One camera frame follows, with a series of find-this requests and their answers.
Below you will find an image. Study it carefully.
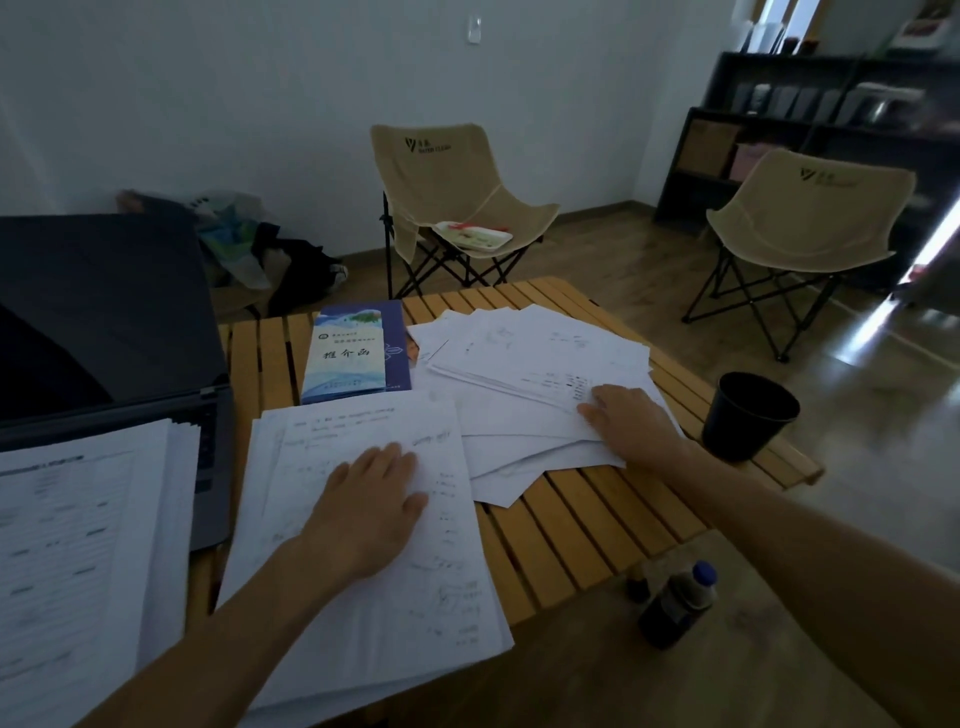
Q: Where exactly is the blue booklet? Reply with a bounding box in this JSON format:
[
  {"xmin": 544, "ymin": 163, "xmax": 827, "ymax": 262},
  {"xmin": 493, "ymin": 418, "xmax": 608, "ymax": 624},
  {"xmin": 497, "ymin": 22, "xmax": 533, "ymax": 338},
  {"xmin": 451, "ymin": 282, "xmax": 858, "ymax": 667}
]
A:
[{"xmin": 299, "ymin": 299, "xmax": 412, "ymax": 406}]

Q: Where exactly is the beige folding chair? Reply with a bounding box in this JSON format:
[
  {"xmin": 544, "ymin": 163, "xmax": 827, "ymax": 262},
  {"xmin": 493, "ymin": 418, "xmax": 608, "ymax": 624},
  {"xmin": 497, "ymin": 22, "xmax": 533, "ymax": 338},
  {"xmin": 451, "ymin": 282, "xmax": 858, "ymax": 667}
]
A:
[
  {"xmin": 368, "ymin": 122, "xmax": 562, "ymax": 300},
  {"xmin": 680, "ymin": 147, "xmax": 919, "ymax": 365}
]

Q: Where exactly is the person's right hand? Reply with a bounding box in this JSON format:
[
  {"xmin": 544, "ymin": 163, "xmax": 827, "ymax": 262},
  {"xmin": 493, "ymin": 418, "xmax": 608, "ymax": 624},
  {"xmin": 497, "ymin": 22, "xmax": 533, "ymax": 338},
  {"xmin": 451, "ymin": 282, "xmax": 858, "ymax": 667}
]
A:
[{"xmin": 575, "ymin": 383, "xmax": 695, "ymax": 475}]

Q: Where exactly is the stack of scribbled note sheets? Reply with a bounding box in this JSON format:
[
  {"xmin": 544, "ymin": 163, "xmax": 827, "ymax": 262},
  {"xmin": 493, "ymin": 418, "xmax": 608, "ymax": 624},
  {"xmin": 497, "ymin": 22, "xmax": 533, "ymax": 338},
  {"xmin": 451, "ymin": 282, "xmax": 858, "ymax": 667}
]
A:
[{"xmin": 215, "ymin": 388, "xmax": 517, "ymax": 728}]

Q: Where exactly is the thin stack of sorted sheets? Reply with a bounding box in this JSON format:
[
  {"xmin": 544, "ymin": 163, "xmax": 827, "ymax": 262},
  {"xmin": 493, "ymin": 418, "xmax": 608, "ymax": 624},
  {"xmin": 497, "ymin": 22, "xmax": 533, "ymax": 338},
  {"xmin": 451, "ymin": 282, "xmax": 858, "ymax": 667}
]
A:
[{"xmin": 0, "ymin": 418, "xmax": 174, "ymax": 728}]

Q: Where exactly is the metal pot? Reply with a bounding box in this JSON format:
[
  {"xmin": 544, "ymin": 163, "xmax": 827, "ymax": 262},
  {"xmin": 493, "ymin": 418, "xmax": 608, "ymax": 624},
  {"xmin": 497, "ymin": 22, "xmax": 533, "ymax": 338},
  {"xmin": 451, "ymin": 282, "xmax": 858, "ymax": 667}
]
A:
[{"xmin": 836, "ymin": 82, "xmax": 925, "ymax": 125}]

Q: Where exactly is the dark bottle with blue cap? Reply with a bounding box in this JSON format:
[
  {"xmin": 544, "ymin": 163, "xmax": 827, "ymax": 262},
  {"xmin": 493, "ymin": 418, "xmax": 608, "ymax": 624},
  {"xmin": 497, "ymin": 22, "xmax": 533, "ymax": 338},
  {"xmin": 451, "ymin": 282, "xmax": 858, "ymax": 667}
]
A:
[{"xmin": 637, "ymin": 560, "xmax": 720, "ymax": 652}]

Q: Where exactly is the pile of white papers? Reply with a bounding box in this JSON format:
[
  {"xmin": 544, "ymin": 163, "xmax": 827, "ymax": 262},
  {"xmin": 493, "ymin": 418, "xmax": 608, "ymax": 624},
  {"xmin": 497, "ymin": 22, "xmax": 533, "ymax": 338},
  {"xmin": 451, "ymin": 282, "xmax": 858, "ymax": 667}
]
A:
[{"xmin": 404, "ymin": 303, "xmax": 684, "ymax": 510}]

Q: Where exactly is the woven storage basket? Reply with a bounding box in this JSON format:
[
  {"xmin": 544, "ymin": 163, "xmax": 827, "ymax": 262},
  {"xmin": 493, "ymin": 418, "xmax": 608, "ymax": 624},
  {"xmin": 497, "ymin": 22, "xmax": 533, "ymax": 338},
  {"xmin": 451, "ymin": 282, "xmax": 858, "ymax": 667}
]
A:
[{"xmin": 677, "ymin": 118, "xmax": 742, "ymax": 178}]

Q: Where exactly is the person's left hand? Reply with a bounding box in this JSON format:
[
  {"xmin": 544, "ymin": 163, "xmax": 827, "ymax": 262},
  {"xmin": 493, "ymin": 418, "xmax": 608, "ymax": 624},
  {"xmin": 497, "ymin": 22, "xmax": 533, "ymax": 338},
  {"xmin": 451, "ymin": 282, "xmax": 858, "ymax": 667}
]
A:
[{"xmin": 298, "ymin": 442, "xmax": 431, "ymax": 588}]

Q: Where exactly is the person's left forearm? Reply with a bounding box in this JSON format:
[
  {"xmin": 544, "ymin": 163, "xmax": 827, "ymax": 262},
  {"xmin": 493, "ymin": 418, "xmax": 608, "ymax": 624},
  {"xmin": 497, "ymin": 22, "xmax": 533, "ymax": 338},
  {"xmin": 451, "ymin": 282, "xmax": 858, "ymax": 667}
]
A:
[{"xmin": 74, "ymin": 536, "xmax": 354, "ymax": 728}]

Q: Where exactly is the black plastic pot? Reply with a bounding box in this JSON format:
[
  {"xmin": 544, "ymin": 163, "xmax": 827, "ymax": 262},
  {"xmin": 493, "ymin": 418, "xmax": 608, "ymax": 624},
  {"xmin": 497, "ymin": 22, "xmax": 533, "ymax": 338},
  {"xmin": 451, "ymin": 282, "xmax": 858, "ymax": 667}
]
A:
[{"xmin": 701, "ymin": 371, "xmax": 802, "ymax": 465}]

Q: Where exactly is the grey laptop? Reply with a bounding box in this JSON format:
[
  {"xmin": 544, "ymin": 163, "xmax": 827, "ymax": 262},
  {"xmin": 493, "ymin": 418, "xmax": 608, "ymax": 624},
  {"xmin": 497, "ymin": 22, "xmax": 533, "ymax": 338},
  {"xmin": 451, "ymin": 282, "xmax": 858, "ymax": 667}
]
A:
[{"xmin": 0, "ymin": 213, "xmax": 235, "ymax": 553}]

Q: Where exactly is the black shelf unit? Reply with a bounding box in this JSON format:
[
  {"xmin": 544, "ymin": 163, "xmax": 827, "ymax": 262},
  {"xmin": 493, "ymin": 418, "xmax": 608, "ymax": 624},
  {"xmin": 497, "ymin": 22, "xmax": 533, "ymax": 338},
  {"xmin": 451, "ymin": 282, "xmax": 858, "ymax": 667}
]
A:
[{"xmin": 652, "ymin": 50, "xmax": 960, "ymax": 298}]

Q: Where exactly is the red and white box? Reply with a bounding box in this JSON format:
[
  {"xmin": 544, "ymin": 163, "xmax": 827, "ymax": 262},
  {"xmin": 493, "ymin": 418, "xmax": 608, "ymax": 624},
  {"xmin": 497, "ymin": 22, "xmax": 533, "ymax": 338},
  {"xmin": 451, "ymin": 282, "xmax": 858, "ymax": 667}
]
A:
[{"xmin": 892, "ymin": 14, "xmax": 954, "ymax": 50}]

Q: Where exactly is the red and white booklet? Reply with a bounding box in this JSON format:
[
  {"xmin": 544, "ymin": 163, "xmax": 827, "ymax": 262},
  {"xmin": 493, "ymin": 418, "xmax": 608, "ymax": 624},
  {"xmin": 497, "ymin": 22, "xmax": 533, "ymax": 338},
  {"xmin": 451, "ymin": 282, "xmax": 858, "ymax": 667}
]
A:
[{"xmin": 431, "ymin": 219, "xmax": 516, "ymax": 253}]

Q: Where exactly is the tall narrow window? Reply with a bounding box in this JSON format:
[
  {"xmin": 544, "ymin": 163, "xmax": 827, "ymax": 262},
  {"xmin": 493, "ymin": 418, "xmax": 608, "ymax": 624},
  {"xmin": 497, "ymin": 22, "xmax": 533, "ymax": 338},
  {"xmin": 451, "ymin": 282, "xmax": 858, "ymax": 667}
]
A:
[{"xmin": 749, "ymin": 0, "xmax": 823, "ymax": 54}]

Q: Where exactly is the person's right forearm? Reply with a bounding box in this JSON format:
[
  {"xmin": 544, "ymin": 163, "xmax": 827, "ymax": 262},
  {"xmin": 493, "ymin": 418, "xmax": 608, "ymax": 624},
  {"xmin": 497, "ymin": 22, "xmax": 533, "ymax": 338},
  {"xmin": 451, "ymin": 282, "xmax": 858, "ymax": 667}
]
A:
[{"xmin": 659, "ymin": 442, "xmax": 960, "ymax": 728}]

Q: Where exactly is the wooden slatted table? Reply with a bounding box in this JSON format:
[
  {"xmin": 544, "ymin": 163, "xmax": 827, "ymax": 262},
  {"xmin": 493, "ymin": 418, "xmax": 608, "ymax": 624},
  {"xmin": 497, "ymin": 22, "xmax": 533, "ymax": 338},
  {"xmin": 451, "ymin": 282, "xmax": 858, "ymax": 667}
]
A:
[{"xmin": 183, "ymin": 275, "xmax": 826, "ymax": 728}]

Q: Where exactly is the pink storage box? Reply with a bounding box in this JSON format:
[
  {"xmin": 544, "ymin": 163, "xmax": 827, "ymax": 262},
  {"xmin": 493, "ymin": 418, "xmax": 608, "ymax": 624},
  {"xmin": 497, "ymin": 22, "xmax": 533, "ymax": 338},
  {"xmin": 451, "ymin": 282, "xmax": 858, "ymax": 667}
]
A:
[{"xmin": 731, "ymin": 142, "xmax": 774, "ymax": 183}]

